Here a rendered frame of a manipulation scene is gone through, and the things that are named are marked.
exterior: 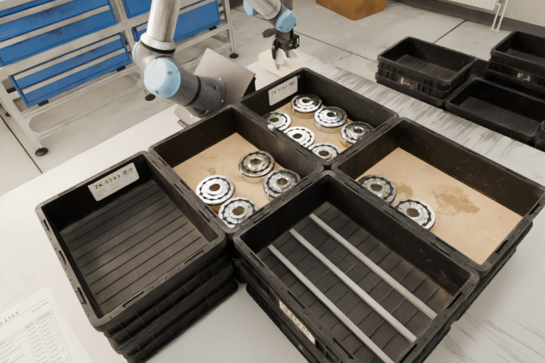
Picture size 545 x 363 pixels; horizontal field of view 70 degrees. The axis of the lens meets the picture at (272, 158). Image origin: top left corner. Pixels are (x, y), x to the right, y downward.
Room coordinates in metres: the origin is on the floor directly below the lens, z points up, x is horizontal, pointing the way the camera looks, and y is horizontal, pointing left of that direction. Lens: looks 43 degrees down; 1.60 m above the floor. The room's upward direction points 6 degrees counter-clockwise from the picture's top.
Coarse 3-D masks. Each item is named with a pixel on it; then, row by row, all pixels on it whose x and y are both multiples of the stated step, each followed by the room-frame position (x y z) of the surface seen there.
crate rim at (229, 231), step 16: (224, 112) 0.96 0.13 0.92; (240, 112) 0.94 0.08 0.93; (192, 128) 0.89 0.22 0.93; (160, 144) 0.83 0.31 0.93; (288, 144) 0.77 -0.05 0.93; (160, 160) 0.76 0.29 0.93; (176, 176) 0.70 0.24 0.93; (192, 192) 0.63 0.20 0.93; (288, 192) 0.60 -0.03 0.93; (208, 208) 0.58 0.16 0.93; (224, 224) 0.53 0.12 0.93; (240, 224) 0.52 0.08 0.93
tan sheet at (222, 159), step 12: (216, 144) 0.92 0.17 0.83; (228, 144) 0.92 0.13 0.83; (240, 144) 0.91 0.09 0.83; (204, 156) 0.87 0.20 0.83; (216, 156) 0.87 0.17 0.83; (228, 156) 0.86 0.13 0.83; (240, 156) 0.85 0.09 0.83; (180, 168) 0.83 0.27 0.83; (192, 168) 0.83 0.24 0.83; (204, 168) 0.82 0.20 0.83; (216, 168) 0.82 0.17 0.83; (228, 168) 0.81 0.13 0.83; (276, 168) 0.79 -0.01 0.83; (192, 180) 0.78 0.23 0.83; (240, 180) 0.76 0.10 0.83; (240, 192) 0.71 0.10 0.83; (252, 192) 0.71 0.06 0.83; (264, 204) 0.66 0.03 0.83
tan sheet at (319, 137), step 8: (288, 104) 1.10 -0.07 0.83; (288, 112) 1.05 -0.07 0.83; (296, 120) 1.00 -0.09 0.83; (304, 120) 1.00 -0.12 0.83; (312, 120) 0.99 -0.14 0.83; (312, 128) 0.95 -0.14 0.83; (320, 136) 0.91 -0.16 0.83; (328, 136) 0.91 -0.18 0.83; (336, 136) 0.90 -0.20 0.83; (336, 144) 0.87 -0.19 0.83
